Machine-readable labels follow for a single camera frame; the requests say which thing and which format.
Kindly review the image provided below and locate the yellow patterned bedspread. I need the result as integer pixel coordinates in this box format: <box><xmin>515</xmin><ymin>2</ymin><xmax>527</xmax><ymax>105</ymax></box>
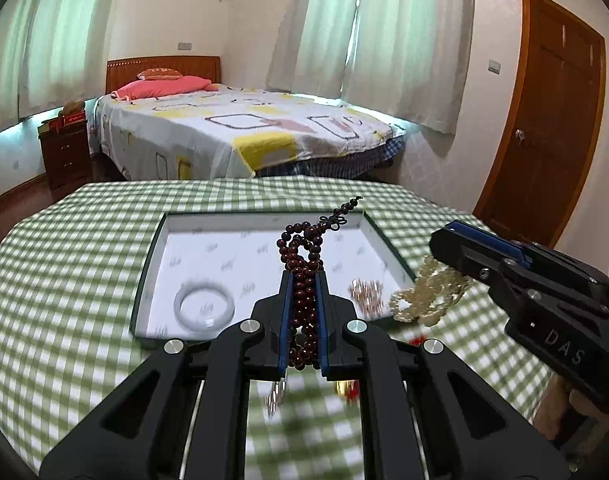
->
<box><xmin>92</xmin><ymin>85</ymin><xmax>407</xmax><ymax>181</ymax></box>

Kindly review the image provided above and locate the green checkered tablecloth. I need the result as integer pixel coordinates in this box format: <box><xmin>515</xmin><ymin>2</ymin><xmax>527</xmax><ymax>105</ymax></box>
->
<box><xmin>0</xmin><ymin>175</ymin><xmax>555</xmax><ymax>476</ymax></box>

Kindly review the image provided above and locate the pale jade bangle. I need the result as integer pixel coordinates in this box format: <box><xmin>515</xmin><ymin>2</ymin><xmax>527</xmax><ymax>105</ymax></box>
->
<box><xmin>173</xmin><ymin>280</ymin><xmax>236</xmax><ymax>332</ymax></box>

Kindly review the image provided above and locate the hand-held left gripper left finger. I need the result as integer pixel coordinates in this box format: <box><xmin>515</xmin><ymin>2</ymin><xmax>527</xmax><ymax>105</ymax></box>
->
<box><xmin>38</xmin><ymin>271</ymin><xmax>292</xmax><ymax>480</ymax></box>

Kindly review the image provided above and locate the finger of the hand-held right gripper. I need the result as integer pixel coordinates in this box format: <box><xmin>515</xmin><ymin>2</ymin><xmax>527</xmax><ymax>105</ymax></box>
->
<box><xmin>428</xmin><ymin>229</ymin><xmax>609</xmax><ymax>317</ymax></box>
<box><xmin>445</xmin><ymin>219</ymin><xmax>609</xmax><ymax>292</ymax></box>

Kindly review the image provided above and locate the person's right hand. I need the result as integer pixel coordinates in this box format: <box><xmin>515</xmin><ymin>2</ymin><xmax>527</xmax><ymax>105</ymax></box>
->
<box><xmin>534</xmin><ymin>375</ymin><xmax>590</xmax><ymax>443</ymax></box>

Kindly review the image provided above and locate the white shallow box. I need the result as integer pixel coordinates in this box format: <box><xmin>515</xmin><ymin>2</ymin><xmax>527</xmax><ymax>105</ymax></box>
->
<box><xmin>129</xmin><ymin>210</ymin><xmax>420</xmax><ymax>351</ymax></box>

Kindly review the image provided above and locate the wooden bed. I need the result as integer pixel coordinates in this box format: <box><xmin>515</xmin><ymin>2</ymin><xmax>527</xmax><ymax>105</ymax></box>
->
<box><xmin>89</xmin><ymin>55</ymin><xmax>407</xmax><ymax>181</ymax></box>

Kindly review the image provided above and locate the silver pearl ring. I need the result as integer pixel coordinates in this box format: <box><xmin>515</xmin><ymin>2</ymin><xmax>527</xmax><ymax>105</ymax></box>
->
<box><xmin>264</xmin><ymin>379</ymin><xmax>288</xmax><ymax>418</ymax></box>

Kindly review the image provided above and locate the gold chain bracelet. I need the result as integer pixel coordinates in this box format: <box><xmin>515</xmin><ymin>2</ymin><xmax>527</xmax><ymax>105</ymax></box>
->
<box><xmin>348</xmin><ymin>280</ymin><xmax>385</xmax><ymax>313</ymax></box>

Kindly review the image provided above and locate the pink pillow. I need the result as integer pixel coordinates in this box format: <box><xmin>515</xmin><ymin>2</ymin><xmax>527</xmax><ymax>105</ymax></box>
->
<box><xmin>112</xmin><ymin>76</ymin><xmax>220</xmax><ymax>102</ymax></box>

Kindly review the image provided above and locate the red box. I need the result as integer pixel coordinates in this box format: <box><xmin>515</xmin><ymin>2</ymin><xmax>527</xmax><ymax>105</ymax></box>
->
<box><xmin>54</xmin><ymin>112</ymin><xmax>85</xmax><ymax>131</ymax></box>

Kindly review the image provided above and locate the white curtain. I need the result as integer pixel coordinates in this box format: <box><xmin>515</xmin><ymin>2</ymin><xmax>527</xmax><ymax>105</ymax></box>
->
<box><xmin>267</xmin><ymin>0</ymin><xmax>366</xmax><ymax>97</ymax></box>
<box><xmin>344</xmin><ymin>0</ymin><xmax>475</xmax><ymax>135</ymax></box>
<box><xmin>0</xmin><ymin>0</ymin><xmax>128</xmax><ymax>123</ymax></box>

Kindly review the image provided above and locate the dark wooden nightstand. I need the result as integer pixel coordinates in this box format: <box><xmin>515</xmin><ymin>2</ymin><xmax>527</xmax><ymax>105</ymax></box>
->
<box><xmin>38</xmin><ymin>120</ymin><xmax>92</xmax><ymax>191</ymax></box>

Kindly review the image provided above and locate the blue plaid sheet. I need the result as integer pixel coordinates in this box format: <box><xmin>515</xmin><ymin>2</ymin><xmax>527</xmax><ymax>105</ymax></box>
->
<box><xmin>257</xmin><ymin>135</ymin><xmax>405</xmax><ymax>178</ymax></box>

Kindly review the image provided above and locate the gold pendant with red knot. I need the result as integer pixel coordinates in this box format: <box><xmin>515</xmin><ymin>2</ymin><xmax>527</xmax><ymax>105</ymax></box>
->
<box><xmin>334</xmin><ymin>334</ymin><xmax>429</xmax><ymax>405</ymax></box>

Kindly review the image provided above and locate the pearl necklace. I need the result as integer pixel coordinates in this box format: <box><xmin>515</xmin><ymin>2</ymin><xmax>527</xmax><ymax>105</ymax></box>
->
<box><xmin>388</xmin><ymin>255</ymin><xmax>472</xmax><ymax>326</ymax></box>

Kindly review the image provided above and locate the orange patterned pillow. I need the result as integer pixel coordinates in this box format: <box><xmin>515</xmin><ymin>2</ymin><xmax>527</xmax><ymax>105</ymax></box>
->
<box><xmin>137</xmin><ymin>66</ymin><xmax>182</xmax><ymax>81</ymax></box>

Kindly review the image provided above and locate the dark red bead necklace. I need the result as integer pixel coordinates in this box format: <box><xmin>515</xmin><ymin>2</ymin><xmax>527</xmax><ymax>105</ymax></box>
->
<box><xmin>276</xmin><ymin>196</ymin><xmax>365</xmax><ymax>372</ymax></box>

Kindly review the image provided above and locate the brown wooden door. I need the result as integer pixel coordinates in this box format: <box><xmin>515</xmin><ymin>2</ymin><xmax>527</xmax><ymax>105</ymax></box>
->
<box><xmin>473</xmin><ymin>0</ymin><xmax>607</xmax><ymax>250</ymax></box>

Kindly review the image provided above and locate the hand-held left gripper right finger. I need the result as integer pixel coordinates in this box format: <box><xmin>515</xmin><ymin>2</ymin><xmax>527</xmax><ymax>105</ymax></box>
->
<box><xmin>315</xmin><ymin>272</ymin><xmax>570</xmax><ymax>480</ymax></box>

